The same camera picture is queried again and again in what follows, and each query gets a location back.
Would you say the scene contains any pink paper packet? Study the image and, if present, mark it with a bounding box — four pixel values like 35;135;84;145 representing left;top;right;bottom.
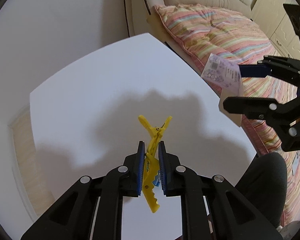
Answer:
201;54;243;96

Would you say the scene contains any blue binder clip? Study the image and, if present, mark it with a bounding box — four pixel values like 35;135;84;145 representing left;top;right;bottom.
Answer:
152;171;166;192

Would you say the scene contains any yellow plastic hair clip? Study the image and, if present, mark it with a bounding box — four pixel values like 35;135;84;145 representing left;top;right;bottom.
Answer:
138;115;172;213

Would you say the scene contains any cream wardrobe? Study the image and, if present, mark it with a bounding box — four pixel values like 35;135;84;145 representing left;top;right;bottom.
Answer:
252;0;300;60

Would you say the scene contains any white bedside table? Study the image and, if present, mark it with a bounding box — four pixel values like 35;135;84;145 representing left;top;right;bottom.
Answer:
30;34;255;239

